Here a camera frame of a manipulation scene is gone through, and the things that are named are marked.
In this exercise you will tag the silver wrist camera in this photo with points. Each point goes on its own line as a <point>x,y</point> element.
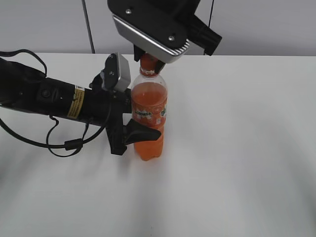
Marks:
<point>150,29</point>
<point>116,73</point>

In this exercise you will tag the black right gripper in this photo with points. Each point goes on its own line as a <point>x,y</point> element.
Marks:
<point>197,31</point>

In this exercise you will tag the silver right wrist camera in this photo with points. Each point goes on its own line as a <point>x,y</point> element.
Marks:
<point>150,29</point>

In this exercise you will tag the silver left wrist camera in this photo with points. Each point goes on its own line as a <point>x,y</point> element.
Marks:
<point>116,73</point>

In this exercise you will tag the orange soda plastic bottle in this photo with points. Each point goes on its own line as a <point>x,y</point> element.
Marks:
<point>149,101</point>

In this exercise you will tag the orange bottle cap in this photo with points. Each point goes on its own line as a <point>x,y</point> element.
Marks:
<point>148,65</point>

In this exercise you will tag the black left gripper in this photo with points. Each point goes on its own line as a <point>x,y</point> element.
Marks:
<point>104,104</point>

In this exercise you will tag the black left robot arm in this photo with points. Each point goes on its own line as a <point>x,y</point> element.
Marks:
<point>29,90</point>

